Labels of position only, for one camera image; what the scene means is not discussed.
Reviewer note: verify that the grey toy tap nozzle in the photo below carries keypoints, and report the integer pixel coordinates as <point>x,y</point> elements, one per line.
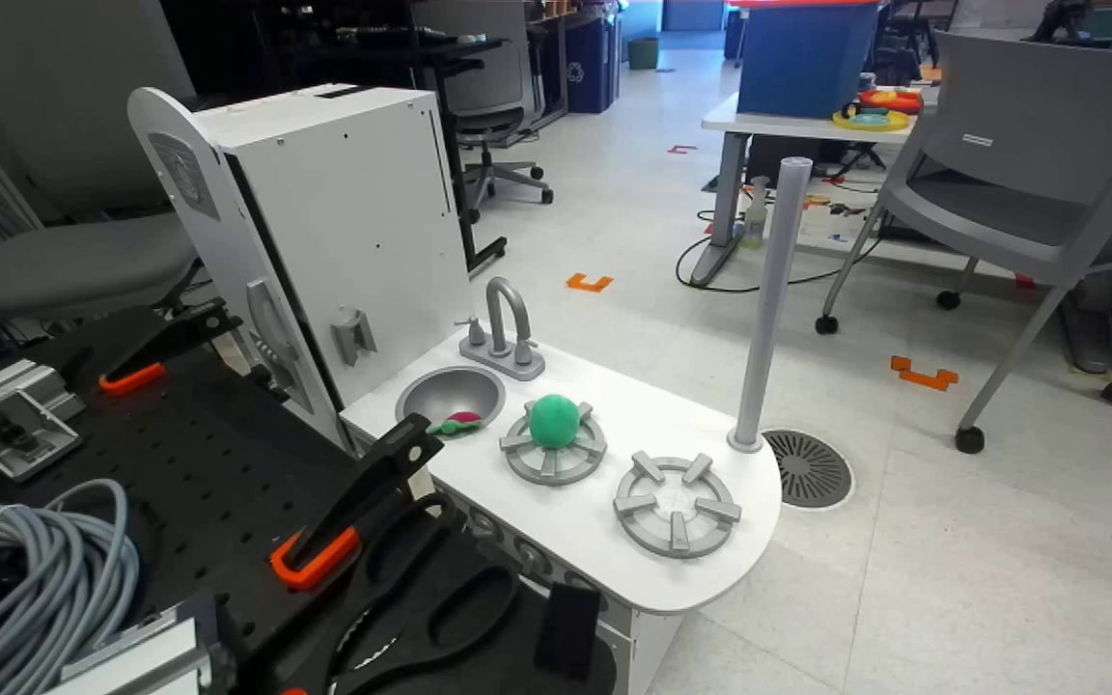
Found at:
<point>504,340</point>

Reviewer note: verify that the green toy ball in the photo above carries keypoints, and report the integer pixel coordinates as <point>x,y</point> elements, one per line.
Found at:
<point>555,422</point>

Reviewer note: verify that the grey toy sink basin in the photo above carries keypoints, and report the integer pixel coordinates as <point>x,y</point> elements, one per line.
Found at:
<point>451,393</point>

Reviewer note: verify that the grey toy burner left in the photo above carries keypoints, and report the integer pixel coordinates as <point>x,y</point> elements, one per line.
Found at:
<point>555,464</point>

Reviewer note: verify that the grey toy burner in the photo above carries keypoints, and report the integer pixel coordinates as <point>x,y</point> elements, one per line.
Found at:
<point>555,464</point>
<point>676,505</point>

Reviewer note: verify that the grey toy burner right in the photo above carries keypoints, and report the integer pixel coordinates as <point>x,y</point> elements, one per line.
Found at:
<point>676,505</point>

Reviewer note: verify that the black orange clamp front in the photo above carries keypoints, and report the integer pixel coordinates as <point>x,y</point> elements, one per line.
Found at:
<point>308,558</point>

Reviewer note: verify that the black orange clamp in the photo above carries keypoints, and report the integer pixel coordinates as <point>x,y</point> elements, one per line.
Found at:
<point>147,356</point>
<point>308,558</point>

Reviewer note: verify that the grey vertical pole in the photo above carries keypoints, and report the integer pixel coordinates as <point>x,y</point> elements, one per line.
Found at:
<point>772,301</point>

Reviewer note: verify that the round floor drain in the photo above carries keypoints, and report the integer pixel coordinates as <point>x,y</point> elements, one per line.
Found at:
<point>813,474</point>

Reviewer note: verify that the black perforated workbench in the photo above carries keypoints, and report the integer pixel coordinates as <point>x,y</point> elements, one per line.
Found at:
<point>219,474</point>

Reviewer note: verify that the black orange clamp rear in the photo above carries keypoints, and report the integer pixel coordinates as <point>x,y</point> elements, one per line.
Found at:
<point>147,356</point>

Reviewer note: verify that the blue storage bin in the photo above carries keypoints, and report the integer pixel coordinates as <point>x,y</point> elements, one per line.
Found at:
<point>804,55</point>

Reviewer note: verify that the grey plastic chair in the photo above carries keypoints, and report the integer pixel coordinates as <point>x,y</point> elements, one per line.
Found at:
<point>1015,168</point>

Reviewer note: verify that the grey office chair left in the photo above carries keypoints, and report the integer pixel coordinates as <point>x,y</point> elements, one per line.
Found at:
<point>68,70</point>

